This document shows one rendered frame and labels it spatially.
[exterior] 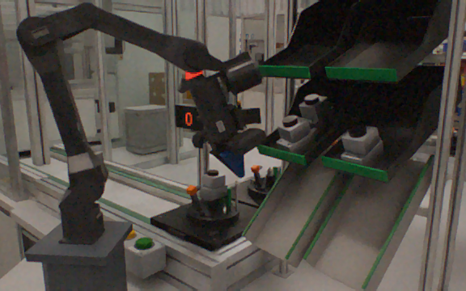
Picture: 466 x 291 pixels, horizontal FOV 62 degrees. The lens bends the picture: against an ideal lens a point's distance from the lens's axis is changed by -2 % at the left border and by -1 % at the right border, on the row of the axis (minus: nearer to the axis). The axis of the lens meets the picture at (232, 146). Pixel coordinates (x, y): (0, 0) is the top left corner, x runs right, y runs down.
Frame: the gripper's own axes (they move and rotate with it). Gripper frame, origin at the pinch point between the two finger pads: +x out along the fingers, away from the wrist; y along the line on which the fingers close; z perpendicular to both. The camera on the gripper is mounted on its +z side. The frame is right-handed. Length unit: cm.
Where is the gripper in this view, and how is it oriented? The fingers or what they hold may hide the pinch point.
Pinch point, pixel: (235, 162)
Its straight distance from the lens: 77.5
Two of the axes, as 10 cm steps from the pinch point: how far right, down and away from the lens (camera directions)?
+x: 3.7, 8.8, 3.1
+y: -5.3, -0.7, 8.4
